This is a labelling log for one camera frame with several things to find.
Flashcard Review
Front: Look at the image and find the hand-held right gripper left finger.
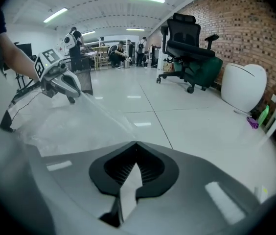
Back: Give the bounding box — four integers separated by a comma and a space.
41, 141, 138, 229

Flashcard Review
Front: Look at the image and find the black mesh office chair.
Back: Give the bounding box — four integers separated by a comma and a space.
157, 12, 220, 94

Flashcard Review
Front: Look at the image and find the white egg-shaped toilet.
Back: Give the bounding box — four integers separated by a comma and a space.
220, 63, 268, 114

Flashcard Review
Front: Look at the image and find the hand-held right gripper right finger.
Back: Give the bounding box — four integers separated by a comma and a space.
127, 141, 262, 231

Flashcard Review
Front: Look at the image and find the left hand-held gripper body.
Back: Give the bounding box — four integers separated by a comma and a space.
33, 47, 68, 98

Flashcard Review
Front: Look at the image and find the green and white bathtub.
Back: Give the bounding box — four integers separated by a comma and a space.
173, 56, 224, 89

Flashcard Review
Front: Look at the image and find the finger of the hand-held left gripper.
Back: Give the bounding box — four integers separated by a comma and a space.
52, 78, 77, 105
64, 71, 82, 98

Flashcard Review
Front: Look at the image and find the black mesh waste bin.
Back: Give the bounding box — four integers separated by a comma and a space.
74, 70, 94, 96

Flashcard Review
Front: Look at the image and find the purple cloth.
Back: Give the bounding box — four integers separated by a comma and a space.
246, 116, 260, 130

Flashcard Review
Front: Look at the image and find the green spray bottle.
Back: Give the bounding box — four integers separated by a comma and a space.
257, 104, 271, 127

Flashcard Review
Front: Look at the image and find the clear plastic bin liner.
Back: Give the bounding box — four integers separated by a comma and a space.
5, 92, 144, 224

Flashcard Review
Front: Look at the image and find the white hard-shell backpack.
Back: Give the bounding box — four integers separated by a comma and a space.
64, 32, 77, 50

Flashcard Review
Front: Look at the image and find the black cabinet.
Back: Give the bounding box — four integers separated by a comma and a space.
149, 45, 162, 69

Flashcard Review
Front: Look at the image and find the person's left forearm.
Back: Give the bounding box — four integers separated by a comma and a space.
0, 32, 40, 82

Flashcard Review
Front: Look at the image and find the patterned cardboard box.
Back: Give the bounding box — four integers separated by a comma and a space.
162, 61, 176, 72

